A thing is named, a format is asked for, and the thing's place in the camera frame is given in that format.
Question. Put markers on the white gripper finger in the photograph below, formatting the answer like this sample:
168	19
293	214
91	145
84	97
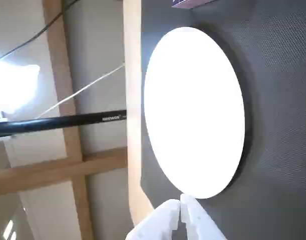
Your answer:
155	222
197	220

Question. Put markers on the white round plate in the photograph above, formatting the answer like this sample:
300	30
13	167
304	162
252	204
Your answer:
192	112

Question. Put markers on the black stand pole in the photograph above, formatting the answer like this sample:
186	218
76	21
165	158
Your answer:
67	121

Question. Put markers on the dark grey mat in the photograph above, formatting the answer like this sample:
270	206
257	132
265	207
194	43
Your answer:
280	100

